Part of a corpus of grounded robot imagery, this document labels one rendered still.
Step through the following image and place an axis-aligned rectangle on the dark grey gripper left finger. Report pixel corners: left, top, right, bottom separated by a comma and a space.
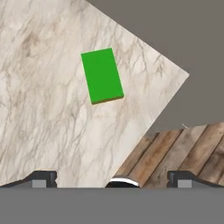
0, 170, 58, 189

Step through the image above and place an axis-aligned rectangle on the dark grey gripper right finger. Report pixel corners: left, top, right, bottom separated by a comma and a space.
167, 170, 224, 189

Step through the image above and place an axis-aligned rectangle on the green sponge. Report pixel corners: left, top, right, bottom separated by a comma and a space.
80, 47, 125, 105

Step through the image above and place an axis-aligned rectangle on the black and white round object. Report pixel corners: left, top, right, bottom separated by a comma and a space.
105, 175, 142, 189

